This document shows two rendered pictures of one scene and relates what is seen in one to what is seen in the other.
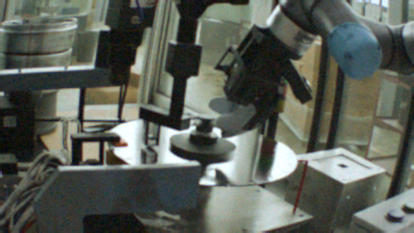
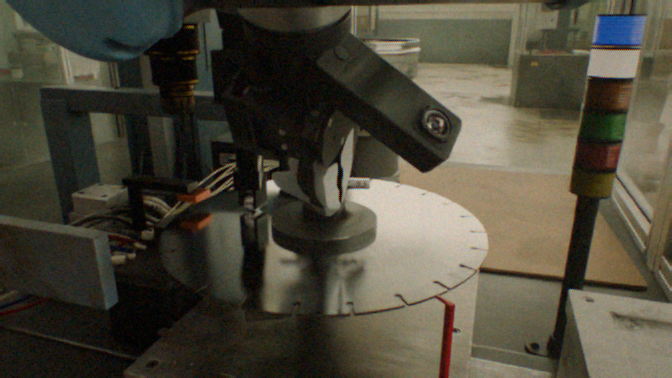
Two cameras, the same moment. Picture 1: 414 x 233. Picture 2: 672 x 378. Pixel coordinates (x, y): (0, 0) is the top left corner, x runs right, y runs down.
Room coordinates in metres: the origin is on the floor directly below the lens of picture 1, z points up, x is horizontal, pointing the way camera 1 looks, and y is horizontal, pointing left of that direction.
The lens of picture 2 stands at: (0.56, -0.38, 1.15)
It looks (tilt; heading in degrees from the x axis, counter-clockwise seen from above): 19 degrees down; 52
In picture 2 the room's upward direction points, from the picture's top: straight up
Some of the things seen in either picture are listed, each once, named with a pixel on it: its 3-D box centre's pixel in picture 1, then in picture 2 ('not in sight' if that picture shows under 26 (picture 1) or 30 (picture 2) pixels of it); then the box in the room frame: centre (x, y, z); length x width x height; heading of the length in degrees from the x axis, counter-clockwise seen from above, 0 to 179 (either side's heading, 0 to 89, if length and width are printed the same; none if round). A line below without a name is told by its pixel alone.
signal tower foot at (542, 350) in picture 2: not in sight; (561, 345); (1.11, -0.14, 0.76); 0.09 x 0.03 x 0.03; 124
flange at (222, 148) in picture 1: (202, 140); (324, 213); (0.84, 0.00, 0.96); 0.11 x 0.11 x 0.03
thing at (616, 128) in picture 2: not in sight; (601, 123); (1.11, -0.14, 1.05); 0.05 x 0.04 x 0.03; 34
